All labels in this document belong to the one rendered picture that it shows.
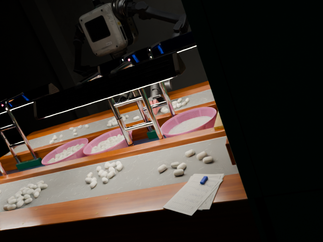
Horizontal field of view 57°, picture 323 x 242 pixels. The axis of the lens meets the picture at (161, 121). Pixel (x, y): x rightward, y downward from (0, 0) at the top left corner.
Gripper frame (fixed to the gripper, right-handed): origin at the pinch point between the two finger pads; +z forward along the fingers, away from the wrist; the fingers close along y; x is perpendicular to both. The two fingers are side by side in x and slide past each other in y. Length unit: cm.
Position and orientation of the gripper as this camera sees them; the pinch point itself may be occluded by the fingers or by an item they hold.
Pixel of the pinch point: (155, 113)
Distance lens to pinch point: 168.9
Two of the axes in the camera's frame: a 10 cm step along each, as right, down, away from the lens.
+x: 4.5, 4.2, 7.9
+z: 0.2, 8.8, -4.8
